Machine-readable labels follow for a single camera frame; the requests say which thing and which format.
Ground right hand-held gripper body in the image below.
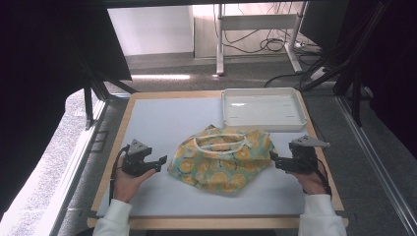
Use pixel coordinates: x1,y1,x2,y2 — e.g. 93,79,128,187
285,135,331,175

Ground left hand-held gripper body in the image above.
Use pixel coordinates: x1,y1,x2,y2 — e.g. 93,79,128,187
121,139,155,178

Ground lemon print cloth bag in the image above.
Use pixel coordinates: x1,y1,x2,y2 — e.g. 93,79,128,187
167,124,277,195

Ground person's left hand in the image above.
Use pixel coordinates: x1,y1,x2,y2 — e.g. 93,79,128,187
112,156,157,205

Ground person's right hand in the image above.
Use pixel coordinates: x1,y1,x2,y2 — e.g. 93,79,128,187
288,162,329,197

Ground white plastic tray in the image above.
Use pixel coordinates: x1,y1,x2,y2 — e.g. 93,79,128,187
220,87,309,133

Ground black metal stand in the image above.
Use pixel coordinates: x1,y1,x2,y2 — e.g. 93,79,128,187
77,55,140,131
299,0,392,128

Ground white power strip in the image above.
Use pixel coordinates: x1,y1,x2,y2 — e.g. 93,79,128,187
309,66,328,82

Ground dark curtain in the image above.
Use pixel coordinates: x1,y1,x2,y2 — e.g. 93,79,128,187
340,0,417,160
0,0,133,217

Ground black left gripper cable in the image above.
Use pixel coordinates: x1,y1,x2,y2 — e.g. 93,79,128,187
108,145,131,206

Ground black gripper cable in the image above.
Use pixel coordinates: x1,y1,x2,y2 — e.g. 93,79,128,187
302,156,332,199
108,145,131,206

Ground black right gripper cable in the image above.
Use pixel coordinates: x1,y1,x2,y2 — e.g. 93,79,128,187
302,156,332,199

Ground black floor cables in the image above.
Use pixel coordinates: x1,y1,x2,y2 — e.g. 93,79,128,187
224,28,324,89

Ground white wall panel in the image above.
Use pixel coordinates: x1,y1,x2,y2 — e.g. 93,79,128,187
107,5,195,57

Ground white metal desk frame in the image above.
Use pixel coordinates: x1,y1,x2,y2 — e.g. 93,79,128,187
214,2,308,77

